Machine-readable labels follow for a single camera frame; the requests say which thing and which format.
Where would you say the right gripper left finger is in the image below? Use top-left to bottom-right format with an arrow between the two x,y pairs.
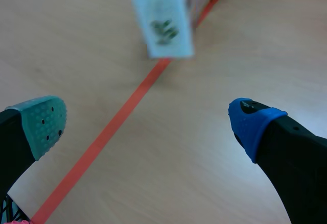
0,95 -> 67,202

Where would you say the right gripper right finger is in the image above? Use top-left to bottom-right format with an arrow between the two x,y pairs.
228,97 -> 327,224

